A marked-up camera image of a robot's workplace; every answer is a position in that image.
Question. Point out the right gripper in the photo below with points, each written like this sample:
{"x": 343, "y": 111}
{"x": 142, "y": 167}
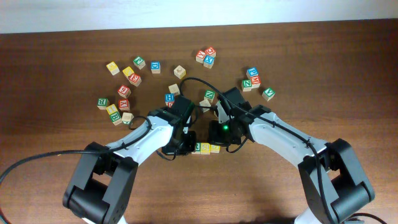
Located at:
{"x": 216, "y": 135}

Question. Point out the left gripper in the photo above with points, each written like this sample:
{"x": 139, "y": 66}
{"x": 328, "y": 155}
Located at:
{"x": 180, "y": 145}

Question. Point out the green R block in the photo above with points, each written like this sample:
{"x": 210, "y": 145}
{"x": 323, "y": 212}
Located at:
{"x": 197, "y": 148}

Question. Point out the yellow S block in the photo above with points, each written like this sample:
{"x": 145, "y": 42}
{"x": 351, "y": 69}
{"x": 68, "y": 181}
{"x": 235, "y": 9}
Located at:
{"x": 214, "y": 149}
{"x": 205, "y": 148}

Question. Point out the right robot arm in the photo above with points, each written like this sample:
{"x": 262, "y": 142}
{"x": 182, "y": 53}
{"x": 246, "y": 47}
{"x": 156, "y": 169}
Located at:
{"x": 333, "y": 178}

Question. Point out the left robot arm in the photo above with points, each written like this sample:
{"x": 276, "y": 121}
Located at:
{"x": 101, "y": 185}

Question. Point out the plain block blue side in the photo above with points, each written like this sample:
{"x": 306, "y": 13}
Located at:
{"x": 205, "y": 105}

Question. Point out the green N block centre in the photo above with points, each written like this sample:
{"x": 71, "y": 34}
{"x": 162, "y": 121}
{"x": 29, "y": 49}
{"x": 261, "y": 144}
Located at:
{"x": 209, "y": 95}

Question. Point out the green n block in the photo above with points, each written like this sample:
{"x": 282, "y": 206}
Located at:
{"x": 209, "y": 95}
{"x": 246, "y": 85}

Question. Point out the blue H block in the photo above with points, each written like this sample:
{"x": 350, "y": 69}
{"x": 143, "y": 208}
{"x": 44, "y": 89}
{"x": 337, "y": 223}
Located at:
{"x": 169, "y": 98}

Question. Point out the green N block right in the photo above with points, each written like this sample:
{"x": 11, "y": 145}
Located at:
{"x": 246, "y": 85}

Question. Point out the plain wooden block centre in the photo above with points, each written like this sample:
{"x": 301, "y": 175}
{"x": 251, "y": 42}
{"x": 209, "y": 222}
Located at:
{"x": 174, "y": 89}

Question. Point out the green V block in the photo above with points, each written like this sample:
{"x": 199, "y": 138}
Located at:
{"x": 268, "y": 94}

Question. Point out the red M block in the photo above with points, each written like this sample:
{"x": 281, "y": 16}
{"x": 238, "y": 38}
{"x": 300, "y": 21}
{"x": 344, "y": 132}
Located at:
{"x": 255, "y": 81}

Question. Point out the plain 8 block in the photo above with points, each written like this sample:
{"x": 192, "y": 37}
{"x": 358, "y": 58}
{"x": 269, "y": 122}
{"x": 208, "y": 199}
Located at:
{"x": 127, "y": 118}

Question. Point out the blue P block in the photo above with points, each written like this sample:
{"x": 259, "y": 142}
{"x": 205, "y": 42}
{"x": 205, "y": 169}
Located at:
{"x": 252, "y": 72}

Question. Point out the yellow side plain block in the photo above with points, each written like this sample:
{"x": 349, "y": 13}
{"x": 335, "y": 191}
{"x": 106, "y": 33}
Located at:
{"x": 180, "y": 72}

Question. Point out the red Y block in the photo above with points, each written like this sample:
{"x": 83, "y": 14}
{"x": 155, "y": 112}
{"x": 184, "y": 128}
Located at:
{"x": 124, "y": 105}

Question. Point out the green B block lower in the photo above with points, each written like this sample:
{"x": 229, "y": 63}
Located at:
{"x": 116, "y": 118}

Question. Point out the green b block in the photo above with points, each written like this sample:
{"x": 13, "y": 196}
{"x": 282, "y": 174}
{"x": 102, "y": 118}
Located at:
{"x": 116, "y": 118}
{"x": 102, "y": 103}

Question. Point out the blue X block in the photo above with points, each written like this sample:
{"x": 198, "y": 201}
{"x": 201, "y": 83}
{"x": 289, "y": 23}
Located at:
{"x": 208, "y": 61}

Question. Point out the red 6 block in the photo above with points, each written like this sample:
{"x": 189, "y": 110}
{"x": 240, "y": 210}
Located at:
{"x": 124, "y": 91}

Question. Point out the red E block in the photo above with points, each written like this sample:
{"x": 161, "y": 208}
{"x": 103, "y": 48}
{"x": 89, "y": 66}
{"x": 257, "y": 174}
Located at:
{"x": 135, "y": 80}

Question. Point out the yellow 1 block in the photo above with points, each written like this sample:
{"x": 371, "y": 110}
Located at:
{"x": 111, "y": 109}

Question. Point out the blue D block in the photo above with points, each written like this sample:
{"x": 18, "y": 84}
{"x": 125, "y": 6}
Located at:
{"x": 155, "y": 67}

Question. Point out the red K block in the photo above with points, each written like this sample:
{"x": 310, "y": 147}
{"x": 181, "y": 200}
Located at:
{"x": 200, "y": 56}

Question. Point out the red Q block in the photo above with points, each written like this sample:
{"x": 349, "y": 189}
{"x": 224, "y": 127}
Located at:
{"x": 210, "y": 51}

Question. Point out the green B block left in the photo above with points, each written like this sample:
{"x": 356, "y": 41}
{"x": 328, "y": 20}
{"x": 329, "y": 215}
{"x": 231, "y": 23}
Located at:
{"x": 102, "y": 103}

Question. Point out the yellow block by E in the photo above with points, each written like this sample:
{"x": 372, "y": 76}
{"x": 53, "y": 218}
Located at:
{"x": 128, "y": 71}

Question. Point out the green P block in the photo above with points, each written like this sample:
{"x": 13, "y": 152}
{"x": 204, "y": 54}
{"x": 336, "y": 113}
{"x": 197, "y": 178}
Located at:
{"x": 139, "y": 62}

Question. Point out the yellow block far left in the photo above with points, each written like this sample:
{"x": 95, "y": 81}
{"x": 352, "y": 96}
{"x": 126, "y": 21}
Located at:
{"x": 113, "y": 68}

